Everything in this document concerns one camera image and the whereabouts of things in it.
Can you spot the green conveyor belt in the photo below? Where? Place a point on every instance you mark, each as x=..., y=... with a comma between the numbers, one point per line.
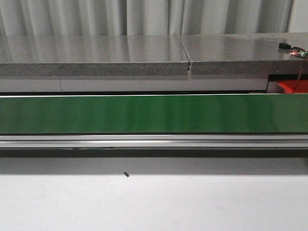
x=243, y=113

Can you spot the aluminium conveyor side rail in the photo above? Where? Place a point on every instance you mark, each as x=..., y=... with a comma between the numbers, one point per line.
x=211, y=141

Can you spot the red plastic bin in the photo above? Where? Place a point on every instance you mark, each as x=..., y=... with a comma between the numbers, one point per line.
x=290, y=86

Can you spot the black plug connector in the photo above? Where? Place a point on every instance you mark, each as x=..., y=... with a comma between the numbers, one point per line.
x=285, y=46

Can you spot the grey stone counter slab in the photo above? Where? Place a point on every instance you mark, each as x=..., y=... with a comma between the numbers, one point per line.
x=92, y=56

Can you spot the grey pleated curtain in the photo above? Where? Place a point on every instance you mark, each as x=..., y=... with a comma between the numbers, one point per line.
x=143, y=17

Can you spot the small green circuit board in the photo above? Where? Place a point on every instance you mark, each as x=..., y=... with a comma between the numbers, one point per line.
x=299, y=53

